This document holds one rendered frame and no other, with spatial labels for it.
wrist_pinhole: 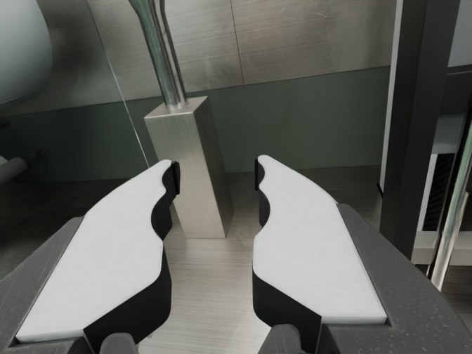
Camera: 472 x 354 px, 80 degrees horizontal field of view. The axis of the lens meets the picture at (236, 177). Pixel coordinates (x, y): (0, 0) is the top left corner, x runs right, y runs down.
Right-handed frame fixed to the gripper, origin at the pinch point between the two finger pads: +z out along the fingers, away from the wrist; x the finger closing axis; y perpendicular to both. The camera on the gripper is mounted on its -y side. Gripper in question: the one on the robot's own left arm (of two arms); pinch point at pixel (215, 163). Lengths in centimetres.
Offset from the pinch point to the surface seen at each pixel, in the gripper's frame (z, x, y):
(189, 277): 24.2, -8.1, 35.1
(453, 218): 7.9, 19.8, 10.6
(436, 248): 8.5, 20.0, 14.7
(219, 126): 60, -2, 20
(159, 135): 34.4, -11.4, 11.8
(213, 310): 17.1, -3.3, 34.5
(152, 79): 63, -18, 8
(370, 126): 52, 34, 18
